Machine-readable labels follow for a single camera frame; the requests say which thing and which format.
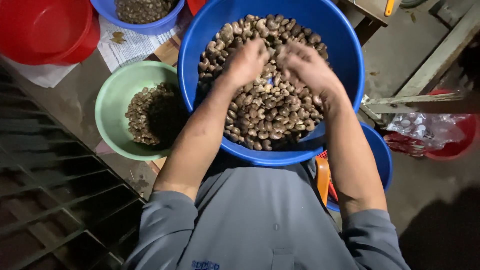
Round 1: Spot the small blue plastic basin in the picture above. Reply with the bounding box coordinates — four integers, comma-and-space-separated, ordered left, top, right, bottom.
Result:
90, 0, 185, 36

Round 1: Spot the grey wooden frame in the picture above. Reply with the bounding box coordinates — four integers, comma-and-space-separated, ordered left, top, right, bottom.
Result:
359, 0, 480, 126

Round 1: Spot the pile of small brown nuts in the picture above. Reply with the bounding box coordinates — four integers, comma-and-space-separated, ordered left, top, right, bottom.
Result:
114, 0, 179, 25

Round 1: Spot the green plastic basin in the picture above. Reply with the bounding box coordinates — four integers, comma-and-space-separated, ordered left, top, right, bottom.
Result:
94, 60, 188, 162

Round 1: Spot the large blue plastic basin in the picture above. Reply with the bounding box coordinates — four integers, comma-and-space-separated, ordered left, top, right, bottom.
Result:
177, 0, 365, 167

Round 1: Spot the blue plastic tub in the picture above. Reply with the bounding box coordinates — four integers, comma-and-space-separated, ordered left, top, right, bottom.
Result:
325, 121, 393, 213

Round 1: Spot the person's left hand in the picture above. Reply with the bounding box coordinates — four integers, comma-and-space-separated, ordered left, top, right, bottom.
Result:
223, 38, 271, 88

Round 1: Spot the person's grey shirt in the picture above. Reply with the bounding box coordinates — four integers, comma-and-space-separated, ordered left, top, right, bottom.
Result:
122, 155, 411, 270

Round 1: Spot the red plastic basin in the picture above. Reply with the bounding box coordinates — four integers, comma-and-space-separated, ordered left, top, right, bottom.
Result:
0, 0, 101, 66

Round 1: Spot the printed newspaper sheet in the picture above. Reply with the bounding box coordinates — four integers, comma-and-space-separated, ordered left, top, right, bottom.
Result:
97, 15, 181, 74

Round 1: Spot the red bucket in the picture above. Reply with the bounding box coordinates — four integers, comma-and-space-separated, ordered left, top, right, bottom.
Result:
383, 89, 479, 161

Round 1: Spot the pile of dark cashew nuts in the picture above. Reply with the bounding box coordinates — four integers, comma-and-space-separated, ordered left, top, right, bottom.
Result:
124, 82, 188, 147

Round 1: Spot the red plastic lid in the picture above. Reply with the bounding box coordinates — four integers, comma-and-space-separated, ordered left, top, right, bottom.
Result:
186, 0, 208, 17

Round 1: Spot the white paper sheet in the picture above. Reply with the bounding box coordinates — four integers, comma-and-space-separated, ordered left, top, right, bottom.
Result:
0, 55, 80, 89

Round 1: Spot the dark slatted rack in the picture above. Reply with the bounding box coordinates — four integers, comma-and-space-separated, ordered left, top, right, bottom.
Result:
0, 64, 146, 270

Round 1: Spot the person's right hand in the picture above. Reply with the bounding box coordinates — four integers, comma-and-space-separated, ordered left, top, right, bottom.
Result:
275, 41, 340, 99

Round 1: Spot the clear plastic bag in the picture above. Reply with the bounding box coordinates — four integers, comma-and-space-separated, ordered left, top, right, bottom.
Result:
385, 112, 467, 150

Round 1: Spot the heap of cashew nuts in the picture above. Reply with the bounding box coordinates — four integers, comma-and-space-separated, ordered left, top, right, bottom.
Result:
197, 14, 330, 151

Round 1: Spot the orange plastic basket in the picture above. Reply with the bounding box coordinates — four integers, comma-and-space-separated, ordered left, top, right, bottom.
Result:
314, 150, 339, 208

